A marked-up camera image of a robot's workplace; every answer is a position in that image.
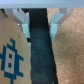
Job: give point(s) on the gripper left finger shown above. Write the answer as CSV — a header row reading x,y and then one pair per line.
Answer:
x,y
23,23

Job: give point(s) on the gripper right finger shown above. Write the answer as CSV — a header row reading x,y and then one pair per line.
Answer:
x,y
56,19

